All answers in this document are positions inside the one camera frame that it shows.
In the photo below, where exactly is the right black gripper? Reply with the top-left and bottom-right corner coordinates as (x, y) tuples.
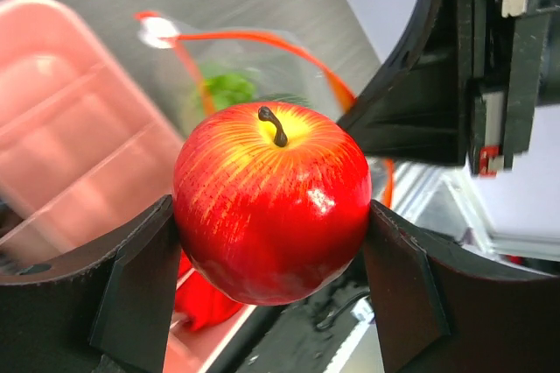
(339, 0), (559, 177)

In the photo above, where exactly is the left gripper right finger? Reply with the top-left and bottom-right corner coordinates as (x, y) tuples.
(363, 202), (559, 372)

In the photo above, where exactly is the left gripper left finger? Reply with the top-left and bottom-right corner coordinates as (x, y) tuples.
(1, 195), (180, 372)

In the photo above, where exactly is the red pepper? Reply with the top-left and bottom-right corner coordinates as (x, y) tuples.
(172, 102), (372, 306)

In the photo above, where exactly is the green grape bunch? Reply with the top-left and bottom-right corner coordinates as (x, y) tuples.
(199, 62), (312, 110)

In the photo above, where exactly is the clear zip top bag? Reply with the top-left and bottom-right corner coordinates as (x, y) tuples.
(134, 10), (395, 210)

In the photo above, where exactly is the red rolled sock lower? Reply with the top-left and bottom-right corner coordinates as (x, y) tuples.
(174, 252), (244, 332)

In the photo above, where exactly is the pink divided organizer tray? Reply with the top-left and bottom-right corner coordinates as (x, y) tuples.
(1, 0), (253, 372)

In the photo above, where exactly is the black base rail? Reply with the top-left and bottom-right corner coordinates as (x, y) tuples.
(238, 271), (373, 373)

